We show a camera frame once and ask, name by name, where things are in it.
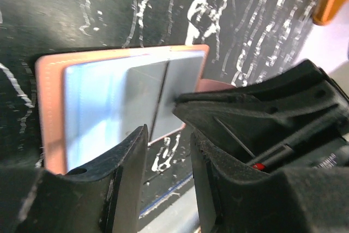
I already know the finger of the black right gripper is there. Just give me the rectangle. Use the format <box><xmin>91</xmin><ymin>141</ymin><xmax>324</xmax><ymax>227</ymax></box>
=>
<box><xmin>173</xmin><ymin>60</ymin><xmax>348</xmax><ymax>162</ymax></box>

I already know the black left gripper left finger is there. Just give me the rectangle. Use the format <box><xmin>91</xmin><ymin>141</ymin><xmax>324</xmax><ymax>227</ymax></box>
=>
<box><xmin>1</xmin><ymin>126</ymin><xmax>148</xmax><ymax>232</ymax></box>

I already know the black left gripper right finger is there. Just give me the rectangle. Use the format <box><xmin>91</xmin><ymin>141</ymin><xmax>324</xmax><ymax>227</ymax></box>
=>
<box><xmin>190</xmin><ymin>132</ymin><xmax>348</xmax><ymax>232</ymax></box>

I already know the grey credit card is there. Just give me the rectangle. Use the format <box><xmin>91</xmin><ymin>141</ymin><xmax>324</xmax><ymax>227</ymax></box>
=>
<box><xmin>122</xmin><ymin>62</ymin><xmax>166</xmax><ymax>136</ymax></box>
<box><xmin>151</xmin><ymin>51</ymin><xmax>205</xmax><ymax>141</ymax></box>

